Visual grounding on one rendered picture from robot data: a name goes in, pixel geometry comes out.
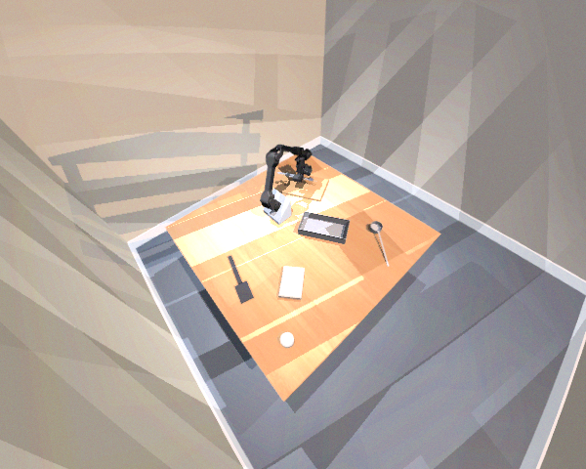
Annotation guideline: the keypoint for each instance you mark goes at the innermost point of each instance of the grey spatula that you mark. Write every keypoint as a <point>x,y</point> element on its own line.
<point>242,289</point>

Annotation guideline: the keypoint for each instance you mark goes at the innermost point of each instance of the light wooden board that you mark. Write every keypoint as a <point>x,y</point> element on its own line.
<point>305,189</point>

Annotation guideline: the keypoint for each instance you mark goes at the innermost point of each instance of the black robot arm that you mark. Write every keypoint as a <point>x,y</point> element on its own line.
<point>272,160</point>

